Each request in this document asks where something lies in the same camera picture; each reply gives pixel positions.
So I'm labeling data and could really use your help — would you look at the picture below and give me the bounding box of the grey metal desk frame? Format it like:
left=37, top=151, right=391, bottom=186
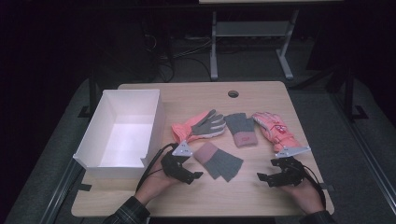
left=209, top=8, right=301, bottom=81

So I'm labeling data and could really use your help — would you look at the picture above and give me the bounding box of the bundle of black floor cables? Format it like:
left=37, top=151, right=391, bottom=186
left=141, top=32, right=213, bottom=83

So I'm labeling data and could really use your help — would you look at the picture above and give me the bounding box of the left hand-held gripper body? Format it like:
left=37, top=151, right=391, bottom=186
left=161, top=140, right=194, bottom=183

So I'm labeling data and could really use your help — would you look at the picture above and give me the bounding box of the person's left hand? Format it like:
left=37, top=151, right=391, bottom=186
left=134, top=160, right=180, bottom=206

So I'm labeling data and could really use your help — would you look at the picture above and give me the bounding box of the grey pink sock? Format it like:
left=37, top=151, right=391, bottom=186
left=223, top=112, right=259, bottom=148
left=193, top=141, right=245, bottom=183

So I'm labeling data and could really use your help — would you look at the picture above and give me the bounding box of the person's right hand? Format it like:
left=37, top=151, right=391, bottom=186
left=281, top=178, right=325, bottom=216

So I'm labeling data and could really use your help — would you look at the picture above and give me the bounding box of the black stand foot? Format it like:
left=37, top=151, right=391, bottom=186
left=341, top=63, right=370, bottom=123

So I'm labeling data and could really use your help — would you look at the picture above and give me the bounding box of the white box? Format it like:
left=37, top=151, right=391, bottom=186
left=72, top=89, right=166, bottom=180

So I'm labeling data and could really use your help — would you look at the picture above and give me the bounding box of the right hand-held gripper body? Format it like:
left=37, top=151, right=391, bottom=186
left=270, top=146, right=312, bottom=188

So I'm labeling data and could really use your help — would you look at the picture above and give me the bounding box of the pink printed ski glove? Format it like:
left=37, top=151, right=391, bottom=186
left=251, top=111, right=304, bottom=153

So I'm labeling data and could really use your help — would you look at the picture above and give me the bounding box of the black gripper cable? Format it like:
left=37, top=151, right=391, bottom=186
left=135, top=142, right=179, bottom=192
left=297, top=164, right=327, bottom=210

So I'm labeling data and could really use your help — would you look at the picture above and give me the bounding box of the orange glove with grey palm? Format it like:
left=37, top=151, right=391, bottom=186
left=170, top=108, right=227, bottom=145

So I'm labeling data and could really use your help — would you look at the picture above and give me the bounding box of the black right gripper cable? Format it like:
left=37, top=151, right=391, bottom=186
left=297, top=164, right=327, bottom=210

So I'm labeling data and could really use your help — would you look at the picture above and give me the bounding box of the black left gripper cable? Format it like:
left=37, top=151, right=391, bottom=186
left=135, top=142, right=179, bottom=192

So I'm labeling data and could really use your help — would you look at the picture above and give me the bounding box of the grey metal floor rail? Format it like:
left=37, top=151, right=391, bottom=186
left=39, top=158, right=86, bottom=224
left=329, top=91, right=396, bottom=216

